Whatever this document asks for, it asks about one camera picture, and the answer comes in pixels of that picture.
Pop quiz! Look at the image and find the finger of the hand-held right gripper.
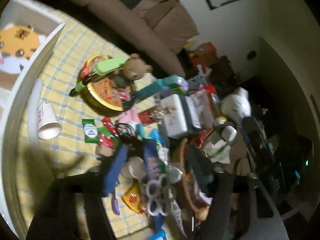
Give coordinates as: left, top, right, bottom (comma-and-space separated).
241, 116, 263, 157

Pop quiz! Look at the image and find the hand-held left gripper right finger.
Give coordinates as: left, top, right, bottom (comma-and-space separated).
197, 171, 275, 240

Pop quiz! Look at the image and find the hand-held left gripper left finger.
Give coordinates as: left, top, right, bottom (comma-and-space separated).
25, 144, 128, 240

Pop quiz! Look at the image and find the white cat figurine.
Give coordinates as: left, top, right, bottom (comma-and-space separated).
220, 87, 252, 120

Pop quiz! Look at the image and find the white cardboard box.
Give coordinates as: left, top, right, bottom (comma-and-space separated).
0, 0, 67, 232

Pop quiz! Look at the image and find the small brown block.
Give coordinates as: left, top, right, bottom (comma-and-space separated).
95, 144, 113, 159

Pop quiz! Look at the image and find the yellow snack packet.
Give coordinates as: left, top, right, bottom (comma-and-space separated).
121, 181, 148, 214

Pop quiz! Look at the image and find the red snack packet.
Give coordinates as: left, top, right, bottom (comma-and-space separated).
96, 117, 122, 149

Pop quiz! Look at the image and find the navy blue pouch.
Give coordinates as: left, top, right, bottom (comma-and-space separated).
142, 139, 167, 232

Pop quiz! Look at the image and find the wicker basket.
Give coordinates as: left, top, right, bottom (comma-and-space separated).
172, 137, 215, 222

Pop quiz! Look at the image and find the green snack packet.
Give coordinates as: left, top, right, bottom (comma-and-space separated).
82, 119, 99, 144

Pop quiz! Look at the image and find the pink plush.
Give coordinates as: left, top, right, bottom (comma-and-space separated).
119, 106, 140, 127

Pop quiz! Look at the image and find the grey remote control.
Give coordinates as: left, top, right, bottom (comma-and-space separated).
185, 96, 204, 133

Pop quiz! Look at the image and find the large blue printed box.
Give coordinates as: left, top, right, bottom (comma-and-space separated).
149, 229, 167, 240

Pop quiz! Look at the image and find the white appliance box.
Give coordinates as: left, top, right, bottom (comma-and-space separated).
159, 94, 188, 139

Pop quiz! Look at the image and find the round yellow snack tin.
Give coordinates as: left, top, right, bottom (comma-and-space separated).
80, 54, 132, 113

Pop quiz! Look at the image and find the pile of snack packets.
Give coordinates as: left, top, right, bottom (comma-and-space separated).
184, 41, 240, 98

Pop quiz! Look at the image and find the white paper cup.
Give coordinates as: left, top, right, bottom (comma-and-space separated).
37, 102, 63, 140

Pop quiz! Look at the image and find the purple bowl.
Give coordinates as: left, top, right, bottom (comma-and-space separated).
169, 74, 189, 93

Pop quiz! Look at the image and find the green and black pen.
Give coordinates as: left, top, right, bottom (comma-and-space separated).
69, 76, 97, 97

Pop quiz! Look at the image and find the teal bottle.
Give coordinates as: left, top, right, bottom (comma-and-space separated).
130, 75, 179, 102

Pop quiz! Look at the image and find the yellow checked tablecloth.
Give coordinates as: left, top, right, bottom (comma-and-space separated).
10, 17, 175, 239

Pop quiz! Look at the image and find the white plastic tube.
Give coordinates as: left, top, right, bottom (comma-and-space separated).
27, 79, 44, 147

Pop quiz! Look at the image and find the brown bear figurine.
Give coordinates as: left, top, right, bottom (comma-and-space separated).
121, 53, 153, 82

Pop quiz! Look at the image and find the green case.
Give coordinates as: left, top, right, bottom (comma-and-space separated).
94, 56, 128, 76

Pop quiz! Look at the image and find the brown sofa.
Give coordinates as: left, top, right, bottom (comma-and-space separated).
35, 0, 200, 75

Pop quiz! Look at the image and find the orange tiger plush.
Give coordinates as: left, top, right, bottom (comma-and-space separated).
0, 23, 47, 67

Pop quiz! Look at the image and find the white ring holder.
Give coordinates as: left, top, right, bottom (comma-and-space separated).
144, 175, 177, 217

